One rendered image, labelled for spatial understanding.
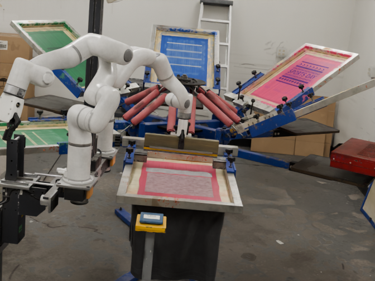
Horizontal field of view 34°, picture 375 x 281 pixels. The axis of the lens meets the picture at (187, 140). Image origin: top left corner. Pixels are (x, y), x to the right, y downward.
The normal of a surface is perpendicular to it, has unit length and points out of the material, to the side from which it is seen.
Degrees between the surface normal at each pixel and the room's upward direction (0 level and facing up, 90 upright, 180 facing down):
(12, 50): 90
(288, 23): 90
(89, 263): 0
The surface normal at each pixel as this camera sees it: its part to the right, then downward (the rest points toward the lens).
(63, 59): -0.33, 0.55
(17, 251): 0.10, -0.96
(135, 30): 0.01, 0.26
